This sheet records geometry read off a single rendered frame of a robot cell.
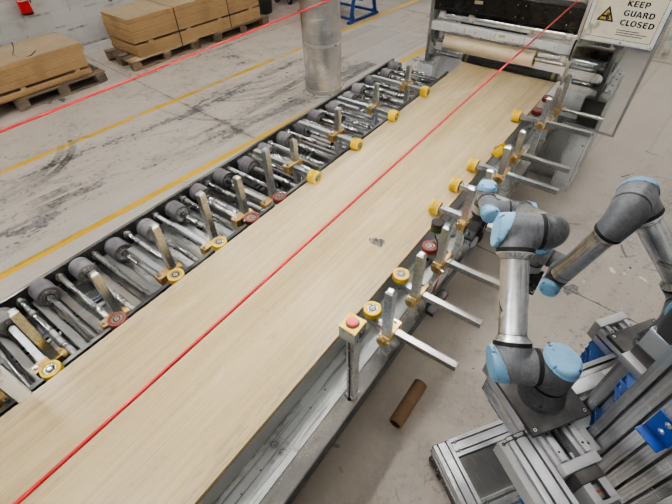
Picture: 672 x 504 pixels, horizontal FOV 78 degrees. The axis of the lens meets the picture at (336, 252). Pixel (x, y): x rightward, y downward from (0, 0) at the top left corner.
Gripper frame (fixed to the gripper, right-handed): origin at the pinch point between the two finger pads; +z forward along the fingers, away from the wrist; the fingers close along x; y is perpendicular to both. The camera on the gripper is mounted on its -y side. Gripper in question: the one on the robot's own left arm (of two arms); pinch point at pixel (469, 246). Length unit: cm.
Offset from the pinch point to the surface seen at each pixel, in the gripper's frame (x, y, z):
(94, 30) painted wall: 708, 197, 70
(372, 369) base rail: 10, -67, 29
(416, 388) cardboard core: 0, -32, 91
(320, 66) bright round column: 296, 258, 61
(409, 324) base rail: 8.8, -36.3, 28.7
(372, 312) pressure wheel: 19, -54, 8
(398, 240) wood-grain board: 33.8, -7.3, 8.7
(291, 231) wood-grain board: 84, -34, 9
